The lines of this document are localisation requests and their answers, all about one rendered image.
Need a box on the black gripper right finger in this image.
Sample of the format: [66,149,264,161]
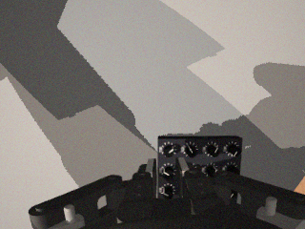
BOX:
[175,157,305,229]

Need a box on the black knob box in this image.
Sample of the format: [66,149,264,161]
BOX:
[157,135,242,199]

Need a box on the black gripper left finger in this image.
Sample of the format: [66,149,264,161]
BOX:
[29,158,157,229]

